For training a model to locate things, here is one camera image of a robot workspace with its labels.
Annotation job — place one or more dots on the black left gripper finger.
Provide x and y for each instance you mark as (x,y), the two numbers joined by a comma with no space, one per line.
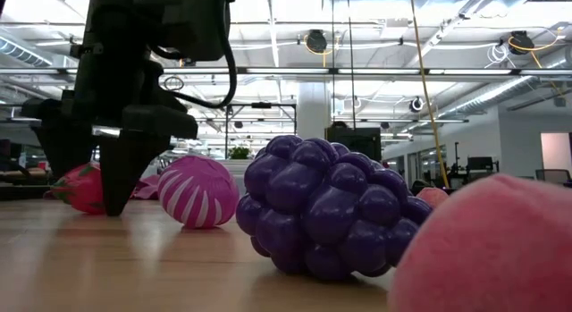
(123,169)
(64,146)

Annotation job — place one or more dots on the pink white striped onion toy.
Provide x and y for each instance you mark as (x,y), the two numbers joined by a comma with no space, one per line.
(196,191)

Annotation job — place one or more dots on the purple grape bunch toy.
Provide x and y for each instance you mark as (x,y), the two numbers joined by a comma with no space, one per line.
(330,204)

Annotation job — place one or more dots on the small ridged peach toy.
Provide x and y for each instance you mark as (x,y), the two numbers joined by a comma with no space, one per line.
(432,196)

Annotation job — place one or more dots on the large fuzzy pink peach toy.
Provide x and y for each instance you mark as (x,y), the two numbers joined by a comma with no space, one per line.
(491,249)

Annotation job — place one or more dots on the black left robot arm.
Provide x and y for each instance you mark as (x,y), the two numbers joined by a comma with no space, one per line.
(134,17)

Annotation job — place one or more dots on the magenta cloth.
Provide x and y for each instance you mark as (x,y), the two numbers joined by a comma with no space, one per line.
(147,189)

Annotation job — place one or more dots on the green potted plant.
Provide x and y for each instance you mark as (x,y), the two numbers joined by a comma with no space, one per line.
(239,153)

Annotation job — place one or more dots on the white building column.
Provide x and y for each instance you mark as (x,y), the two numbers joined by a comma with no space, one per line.
(313,106)

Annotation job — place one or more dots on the black hanging monitor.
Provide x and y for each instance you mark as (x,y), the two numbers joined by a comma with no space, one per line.
(353,144)

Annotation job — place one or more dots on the black desk monitor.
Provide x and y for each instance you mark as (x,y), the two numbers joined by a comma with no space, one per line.
(481,163)

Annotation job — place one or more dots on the black metal stand frame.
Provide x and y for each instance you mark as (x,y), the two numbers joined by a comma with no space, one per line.
(261,105)

